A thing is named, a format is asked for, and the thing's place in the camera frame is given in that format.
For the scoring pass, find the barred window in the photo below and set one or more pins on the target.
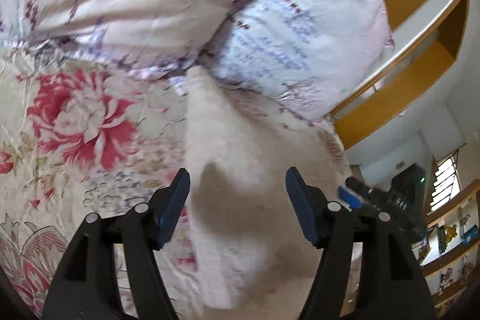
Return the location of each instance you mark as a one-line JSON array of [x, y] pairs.
[[444, 181]]

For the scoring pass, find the wooden wall shelf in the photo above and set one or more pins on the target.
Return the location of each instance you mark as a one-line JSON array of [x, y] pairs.
[[450, 256]]

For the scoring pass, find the red floral bed sheet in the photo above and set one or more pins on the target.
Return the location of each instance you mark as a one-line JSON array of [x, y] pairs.
[[75, 125]]

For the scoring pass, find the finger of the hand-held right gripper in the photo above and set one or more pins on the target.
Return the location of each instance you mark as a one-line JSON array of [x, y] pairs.
[[347, 197], [365, 188]]

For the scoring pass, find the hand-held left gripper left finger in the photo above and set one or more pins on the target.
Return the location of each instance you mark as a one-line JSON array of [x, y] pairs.
[[172, 208]]

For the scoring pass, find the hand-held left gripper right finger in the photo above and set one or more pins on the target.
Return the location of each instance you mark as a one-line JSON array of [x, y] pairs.
[[300, 209]]

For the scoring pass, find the pale blue floral pillow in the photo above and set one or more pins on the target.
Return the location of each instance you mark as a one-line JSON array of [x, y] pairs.
[[300, 27]]

